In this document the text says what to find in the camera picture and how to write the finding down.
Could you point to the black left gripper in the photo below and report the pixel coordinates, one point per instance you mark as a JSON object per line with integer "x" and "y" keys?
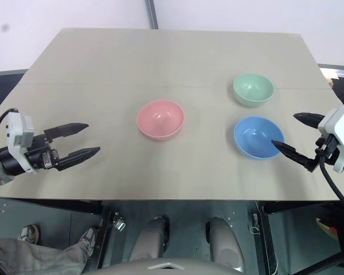
{"x": 38, "y": 153}

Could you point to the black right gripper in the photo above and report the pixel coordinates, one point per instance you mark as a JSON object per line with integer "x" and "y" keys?
{"x": 329, "y": 149}

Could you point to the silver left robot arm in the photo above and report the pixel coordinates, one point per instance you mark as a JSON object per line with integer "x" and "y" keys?
{"x": 8, "y": 162}

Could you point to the blue plastic bowl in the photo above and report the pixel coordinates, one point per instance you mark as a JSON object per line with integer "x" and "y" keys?
{"x": 255, "y": 134}

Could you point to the dark background furniture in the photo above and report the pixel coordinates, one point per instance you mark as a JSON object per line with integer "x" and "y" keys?
{"x": 342, "y": 86}

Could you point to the green plastic bowl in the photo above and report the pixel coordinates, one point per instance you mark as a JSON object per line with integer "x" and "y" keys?
{"x": 253, "y": 88}

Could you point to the pink plastic bowl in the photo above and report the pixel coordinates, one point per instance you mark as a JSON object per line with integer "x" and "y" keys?
{"x": 160, "y": 118}

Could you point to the silver metal clamp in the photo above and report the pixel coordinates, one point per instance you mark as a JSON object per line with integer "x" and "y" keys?
{"x": 119, "y": 221}

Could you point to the grey sneaker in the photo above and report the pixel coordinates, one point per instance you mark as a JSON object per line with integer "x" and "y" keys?
{"x": 28, "y": 232}
{"x": 89, "y": 239}

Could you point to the grey trousers of person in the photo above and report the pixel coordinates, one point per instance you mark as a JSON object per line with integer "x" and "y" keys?
{"x": 31, "y": 256}

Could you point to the grey left robot leg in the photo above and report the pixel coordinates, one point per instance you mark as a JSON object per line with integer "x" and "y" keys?
{"x": 149, "y": 240}

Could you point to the grey robot leg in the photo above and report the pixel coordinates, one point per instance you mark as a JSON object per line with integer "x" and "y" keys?
{"x": 149, "y": 240}
{"x": 223, "y": 240}

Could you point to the grey right robot leg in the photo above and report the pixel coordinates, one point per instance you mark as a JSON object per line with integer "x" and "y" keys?
{"x": 223, "y": 240}

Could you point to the grey robot torso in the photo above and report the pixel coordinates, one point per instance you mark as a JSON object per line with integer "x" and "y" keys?
{"x": 172, "y": 267}

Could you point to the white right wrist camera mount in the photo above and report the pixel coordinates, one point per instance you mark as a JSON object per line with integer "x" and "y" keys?
{"x": 339, "y": 129}

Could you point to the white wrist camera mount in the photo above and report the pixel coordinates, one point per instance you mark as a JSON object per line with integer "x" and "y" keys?
{"x": 339, "y": 129}
{"x": 17, "y": 129}

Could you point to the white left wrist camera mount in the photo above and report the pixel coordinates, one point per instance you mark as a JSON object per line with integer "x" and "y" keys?
{"x": 17, "y": 129}

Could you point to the black table frame leg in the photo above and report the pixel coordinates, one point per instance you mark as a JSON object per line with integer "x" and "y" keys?
{"x": 103, "y": 235}
{"x": 266, "y": 237}

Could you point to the grey vertical wall post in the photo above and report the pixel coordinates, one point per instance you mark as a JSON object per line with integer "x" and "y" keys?
{"x": 151, "y": 14}

